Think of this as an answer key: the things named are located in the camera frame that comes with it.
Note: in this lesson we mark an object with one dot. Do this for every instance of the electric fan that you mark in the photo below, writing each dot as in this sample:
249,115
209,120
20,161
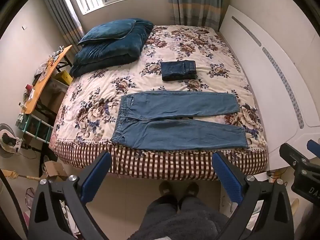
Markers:
7,140

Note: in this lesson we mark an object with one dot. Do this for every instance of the cardboard box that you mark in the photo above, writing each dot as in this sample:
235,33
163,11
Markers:
53,170

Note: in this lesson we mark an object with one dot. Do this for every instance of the folded dark blue quilt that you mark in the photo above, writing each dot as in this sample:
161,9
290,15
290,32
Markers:
107,52

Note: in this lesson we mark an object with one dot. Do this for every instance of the wooden folding table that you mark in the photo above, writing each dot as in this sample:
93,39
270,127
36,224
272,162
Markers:
47,77

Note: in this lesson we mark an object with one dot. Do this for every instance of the dark fleece jacket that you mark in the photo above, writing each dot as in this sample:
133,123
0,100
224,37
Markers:
187,226

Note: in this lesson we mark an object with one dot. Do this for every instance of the dark blue velvet pillow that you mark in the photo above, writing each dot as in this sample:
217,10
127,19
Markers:
107,30

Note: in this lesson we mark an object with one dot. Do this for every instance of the grey curtain with orange band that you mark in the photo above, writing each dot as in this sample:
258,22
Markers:
62,17
195,2

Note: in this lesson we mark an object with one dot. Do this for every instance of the white headboard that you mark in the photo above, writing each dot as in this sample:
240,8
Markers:
270,67

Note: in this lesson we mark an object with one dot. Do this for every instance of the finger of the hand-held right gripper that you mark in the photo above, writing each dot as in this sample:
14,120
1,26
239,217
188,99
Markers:
313,148
290,153

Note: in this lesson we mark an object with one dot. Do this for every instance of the blue denim pants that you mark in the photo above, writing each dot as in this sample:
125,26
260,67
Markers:
175,132

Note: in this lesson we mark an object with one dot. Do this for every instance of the person's right shoe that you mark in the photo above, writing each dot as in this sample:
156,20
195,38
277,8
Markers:
191,188

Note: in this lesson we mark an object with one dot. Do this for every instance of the green metal rack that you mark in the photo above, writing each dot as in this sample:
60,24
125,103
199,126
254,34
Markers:
30,123

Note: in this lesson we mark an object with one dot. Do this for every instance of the person's right leg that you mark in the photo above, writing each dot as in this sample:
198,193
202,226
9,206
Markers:
190,203

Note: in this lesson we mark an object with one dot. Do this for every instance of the person's left shoe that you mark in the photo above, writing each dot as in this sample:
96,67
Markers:
166,187

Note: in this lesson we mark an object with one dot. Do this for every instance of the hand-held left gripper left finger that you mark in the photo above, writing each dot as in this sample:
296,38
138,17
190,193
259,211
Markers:
96,177

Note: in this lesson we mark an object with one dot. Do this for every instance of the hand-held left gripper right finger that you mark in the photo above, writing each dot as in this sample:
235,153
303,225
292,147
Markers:
228,177

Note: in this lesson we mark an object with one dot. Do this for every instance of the checkered bed sheet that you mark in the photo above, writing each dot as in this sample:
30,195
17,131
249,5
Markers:
162,162

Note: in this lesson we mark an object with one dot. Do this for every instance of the person's shoe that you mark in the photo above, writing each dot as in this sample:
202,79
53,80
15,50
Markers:
166,187
191,188

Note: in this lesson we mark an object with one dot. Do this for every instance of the folded dark denim pants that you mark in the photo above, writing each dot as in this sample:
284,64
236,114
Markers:
177,70

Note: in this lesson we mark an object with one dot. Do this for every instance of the bed with floral cover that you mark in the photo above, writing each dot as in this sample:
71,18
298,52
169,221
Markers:
112,87

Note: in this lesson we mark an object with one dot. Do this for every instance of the clear plastic storage box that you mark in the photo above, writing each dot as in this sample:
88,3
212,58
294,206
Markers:
57,95

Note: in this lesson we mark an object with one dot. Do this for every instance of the person's leg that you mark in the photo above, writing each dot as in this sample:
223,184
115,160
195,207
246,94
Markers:
162,205
190,203

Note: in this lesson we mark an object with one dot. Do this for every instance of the yellow box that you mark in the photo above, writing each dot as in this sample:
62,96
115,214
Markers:
63,77

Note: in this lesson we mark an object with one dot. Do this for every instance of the person's left leg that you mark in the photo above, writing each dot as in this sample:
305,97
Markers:
162,205

